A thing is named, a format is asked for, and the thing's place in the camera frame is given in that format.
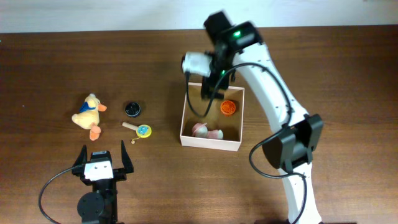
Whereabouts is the orange round ball toy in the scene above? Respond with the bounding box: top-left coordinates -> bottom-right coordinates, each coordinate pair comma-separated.
220,100 -> 236,116

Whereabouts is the yellow plush duck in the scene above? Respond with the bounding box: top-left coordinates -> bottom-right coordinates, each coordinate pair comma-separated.
72,93 -> 107,141

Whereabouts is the white cardboard box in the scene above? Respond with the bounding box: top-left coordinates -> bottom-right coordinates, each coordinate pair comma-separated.
180,86 -> 245,151

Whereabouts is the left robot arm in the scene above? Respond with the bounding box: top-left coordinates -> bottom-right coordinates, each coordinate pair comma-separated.
72,141 -> 134,224

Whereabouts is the black round cap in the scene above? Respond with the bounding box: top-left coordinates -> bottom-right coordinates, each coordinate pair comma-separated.
124,102 -> 141,118

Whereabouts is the left black cable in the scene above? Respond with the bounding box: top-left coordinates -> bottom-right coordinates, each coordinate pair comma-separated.
38,166 -> 82,224

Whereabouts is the black cable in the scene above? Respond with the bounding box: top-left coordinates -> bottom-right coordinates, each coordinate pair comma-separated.
38,166 -> 82,224
185,62 -> 308,224

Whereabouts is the wooden rattle drum toy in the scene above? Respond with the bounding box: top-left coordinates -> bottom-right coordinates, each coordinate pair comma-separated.
122,122 -> 152,144

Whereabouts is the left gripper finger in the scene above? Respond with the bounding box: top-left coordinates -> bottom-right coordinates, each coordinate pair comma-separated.
121,140 -> 134,172
73,145 -> 87,168

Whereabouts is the pink hat duck figurine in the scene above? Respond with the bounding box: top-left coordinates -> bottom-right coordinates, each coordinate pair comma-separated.
192,123 -> 224,140

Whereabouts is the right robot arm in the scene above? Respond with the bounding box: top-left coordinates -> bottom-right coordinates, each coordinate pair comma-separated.
201,11 -> 323,223

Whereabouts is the right black cable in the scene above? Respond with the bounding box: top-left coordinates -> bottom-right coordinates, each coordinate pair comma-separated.
185,62 -> 308,224

